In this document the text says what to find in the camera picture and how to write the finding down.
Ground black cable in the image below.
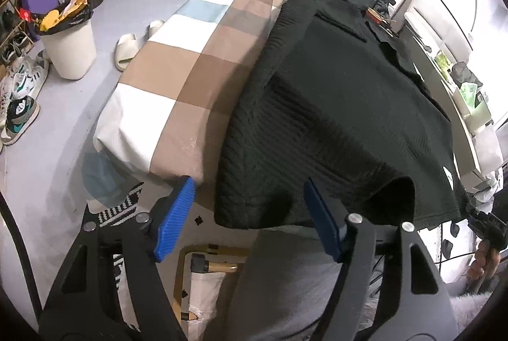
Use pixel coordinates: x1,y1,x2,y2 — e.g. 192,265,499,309
0,192,42,320

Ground cream slipper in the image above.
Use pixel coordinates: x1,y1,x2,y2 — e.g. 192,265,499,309
115,33,148,72
146,20,166,41

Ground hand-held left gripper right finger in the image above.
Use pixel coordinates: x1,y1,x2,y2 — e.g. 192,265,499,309
304,178,456,341

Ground white plastic tub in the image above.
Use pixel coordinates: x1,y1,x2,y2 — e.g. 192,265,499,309
452,87,493,133

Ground person's right forearm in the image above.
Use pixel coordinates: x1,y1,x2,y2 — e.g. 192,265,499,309
448,279,498,338

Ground green packet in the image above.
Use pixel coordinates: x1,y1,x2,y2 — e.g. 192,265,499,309
459,83,484,108

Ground shoe rack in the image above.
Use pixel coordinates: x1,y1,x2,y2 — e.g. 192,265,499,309
0,0,34,62

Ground green toy figure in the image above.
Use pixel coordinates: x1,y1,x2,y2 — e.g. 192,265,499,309
434,50,454,80

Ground person's grey trousers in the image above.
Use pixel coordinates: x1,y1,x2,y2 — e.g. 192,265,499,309
202,228,382,341

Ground white trash bin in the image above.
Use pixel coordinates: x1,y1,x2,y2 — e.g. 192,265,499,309
37,8,98,80

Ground white green sneaker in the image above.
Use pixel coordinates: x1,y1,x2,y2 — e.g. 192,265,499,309
0,57,49,105

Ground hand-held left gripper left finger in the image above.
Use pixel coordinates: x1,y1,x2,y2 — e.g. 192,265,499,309
37,176,198,341

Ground dark grey cloth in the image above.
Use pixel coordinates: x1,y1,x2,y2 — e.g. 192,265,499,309
450,61,484,88

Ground grey teal sneaker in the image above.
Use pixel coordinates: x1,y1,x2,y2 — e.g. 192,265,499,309
0,95,41,145

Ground person's right hand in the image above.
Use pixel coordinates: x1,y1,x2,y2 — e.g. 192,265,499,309
467,241,501,281

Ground black white patterned rug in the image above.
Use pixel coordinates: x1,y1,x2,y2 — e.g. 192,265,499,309
96,182,145,326

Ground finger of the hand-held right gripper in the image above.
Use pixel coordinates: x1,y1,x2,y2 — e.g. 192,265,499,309
465,207,487,238

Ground yellow snack packet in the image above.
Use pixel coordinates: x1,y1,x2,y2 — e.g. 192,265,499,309
41,0,88,33

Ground grey bedside cabinet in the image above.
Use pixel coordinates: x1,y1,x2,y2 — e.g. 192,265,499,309
403,11,503,183

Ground wooden stool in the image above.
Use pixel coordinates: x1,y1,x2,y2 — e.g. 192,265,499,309
177,244,249,324

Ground checkered blanket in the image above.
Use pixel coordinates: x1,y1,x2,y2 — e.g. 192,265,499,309
93,0,290,187

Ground black knit sweater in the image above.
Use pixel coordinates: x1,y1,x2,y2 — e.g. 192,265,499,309
213,0,475,230

